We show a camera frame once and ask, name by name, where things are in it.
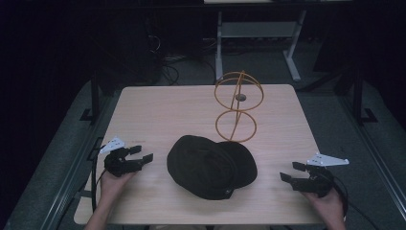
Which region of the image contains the grey metal desk frame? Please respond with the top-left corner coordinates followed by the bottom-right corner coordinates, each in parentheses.
top-left (214, 10), bottom-right (307, 82)

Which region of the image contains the tangle of floor cables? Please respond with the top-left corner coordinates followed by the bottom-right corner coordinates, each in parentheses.
top-left (147, 33), bottom-right (218, 86)

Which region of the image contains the grey metal side rail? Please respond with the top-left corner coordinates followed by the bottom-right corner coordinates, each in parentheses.
top-left (336, 94), bottom-right (406, 222)
top-left (39, 92), bottom-right (124, 230)

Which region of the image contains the person's left hand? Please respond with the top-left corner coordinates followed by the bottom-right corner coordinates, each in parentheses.
top-left (99, 172), bottom-right (137, 207)

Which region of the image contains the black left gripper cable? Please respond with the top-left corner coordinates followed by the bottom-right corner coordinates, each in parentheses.
top-left (90, 149), bottom-right (108, 213)

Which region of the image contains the black cap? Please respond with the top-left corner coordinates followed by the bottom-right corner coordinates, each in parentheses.
top-left (166, 134), bottom-right (259, 201)

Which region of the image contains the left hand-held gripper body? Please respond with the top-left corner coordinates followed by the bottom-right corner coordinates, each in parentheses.
top-left (99, 136), bottom-right (144, 178)

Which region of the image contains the black metal stand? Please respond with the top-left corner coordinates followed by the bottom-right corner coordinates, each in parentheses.
top-left (350, 68), bottom-right (379, 125)
top-left (79, 72), bottom-right (103, 123)

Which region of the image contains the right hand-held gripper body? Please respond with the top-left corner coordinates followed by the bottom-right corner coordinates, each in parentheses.
top-left (294, 152), bottom-right (350, 198)

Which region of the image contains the gold wire hat stand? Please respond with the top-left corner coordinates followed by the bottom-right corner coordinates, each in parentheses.
top-left (214, 70), bottom-right (265, 144)

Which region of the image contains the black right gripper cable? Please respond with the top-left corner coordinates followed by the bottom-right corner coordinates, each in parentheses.
top-left (329, 174), bottom-right (381, 230)

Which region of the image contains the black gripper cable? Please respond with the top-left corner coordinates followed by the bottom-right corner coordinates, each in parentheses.
top-left (329, 174), bottom-right (381, 230)
top-left (90, 149), bottom-right (108, 213)

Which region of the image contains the person's right hand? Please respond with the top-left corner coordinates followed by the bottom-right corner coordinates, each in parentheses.
top-left (301, 188), bottom-right (347, 221)

